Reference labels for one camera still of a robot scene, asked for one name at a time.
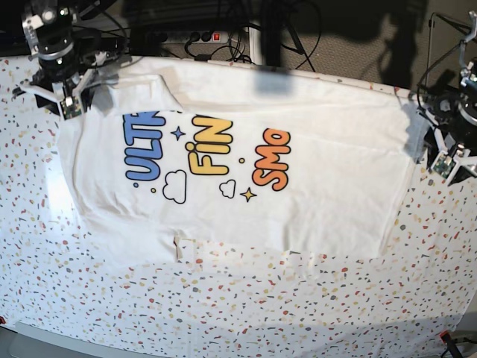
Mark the black tripod stand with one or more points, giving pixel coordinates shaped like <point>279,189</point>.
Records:
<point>298,46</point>

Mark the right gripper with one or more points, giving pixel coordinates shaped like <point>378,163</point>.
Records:
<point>56,79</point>

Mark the white printed T-shirt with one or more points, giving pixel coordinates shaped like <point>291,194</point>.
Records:
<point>175,150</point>

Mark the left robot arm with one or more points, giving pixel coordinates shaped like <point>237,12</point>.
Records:
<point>467,72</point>

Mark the terrazzo pattern tablecloth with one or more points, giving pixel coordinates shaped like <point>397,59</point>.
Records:
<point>220,300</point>

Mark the black table clamp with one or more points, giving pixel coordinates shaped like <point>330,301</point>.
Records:
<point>202,57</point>

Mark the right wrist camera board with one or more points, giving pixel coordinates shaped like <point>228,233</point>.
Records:
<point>71,107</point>

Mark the white power strip red switch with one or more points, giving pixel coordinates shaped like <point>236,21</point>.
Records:
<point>182,37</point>

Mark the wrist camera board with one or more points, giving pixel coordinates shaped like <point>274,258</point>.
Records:
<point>443,165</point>
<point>71,107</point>

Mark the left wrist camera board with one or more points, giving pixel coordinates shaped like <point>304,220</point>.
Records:
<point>443,165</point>

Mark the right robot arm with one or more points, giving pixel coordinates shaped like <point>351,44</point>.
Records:
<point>69,56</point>

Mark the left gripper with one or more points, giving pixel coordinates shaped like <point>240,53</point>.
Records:
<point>452,131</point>

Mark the red black corner clamp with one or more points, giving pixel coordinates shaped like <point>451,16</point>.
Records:
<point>445,337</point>

